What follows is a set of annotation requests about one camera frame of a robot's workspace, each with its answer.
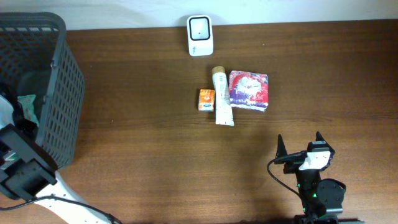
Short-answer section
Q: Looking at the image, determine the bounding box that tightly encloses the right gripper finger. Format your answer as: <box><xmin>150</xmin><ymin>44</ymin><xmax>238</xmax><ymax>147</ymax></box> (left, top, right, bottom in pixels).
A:
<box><xmin>315</xmin><ymin>131</ymin><xmax>325</xmax><ymax>141</ymax></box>
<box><xmin>275</xmin><ymin>134</ymin><xmax>287</xmax><ymax>157</ymax></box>

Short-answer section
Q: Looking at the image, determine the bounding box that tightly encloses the white tube with tan cap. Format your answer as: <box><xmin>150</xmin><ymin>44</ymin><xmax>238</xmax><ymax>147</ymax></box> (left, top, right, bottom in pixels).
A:
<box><xmin>211</xmin><ymin>66</ymin><xmax>234</xmax><ymax>126</ymax></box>

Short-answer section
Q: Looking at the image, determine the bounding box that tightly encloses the red purple tissue pack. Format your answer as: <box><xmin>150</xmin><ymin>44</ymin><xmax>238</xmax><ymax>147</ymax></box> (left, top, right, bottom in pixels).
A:
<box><xmin>229</xmin><ymin>70</ymin><xmax>269</xmax><ymax>112</ymax></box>

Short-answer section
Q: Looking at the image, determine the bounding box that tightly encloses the orange Kleenex tissue pack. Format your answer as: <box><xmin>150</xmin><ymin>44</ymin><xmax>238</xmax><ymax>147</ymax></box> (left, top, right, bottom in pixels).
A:
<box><xmin>198</xmin><ymin>89</ymin><xmax>215</xmax><ymax>112</ymax></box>

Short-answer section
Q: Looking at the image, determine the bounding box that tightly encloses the mint toilet wipes pack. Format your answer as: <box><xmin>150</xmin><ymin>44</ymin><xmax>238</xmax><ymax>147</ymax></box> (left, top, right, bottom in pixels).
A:
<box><xmin>17</xmin><ymin>95</ymin><xmax>39</xmax><ymax>126</ymax></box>

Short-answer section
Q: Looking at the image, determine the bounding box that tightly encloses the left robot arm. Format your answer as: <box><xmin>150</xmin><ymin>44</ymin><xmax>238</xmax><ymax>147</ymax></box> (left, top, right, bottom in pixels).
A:
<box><xmin>1</xmin><ymin>83</ymin><xmax>120</xmax><ymax>223</ymax></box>

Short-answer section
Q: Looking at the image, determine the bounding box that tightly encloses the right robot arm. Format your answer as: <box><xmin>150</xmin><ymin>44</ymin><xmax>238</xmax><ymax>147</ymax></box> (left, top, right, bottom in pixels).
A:
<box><xmin>272</xmin><ymin>132</ymin><xmax>346</xmax><ymax>223</ymax></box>

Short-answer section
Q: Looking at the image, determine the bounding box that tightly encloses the white barcode scanner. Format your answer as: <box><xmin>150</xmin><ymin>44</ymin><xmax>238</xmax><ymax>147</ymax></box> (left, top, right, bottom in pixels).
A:
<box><xmin>187</xmin><ymin>15</ymin><xmax>214</xmax><ymax>57</ymax></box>

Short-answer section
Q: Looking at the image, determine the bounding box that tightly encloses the grey plastic mesh basket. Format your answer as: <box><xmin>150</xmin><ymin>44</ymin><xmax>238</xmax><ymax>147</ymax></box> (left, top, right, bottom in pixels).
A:
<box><xmin>1</xmin><ymin>12</ymin><xmax>85</xmax><ymax>169</ymax></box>

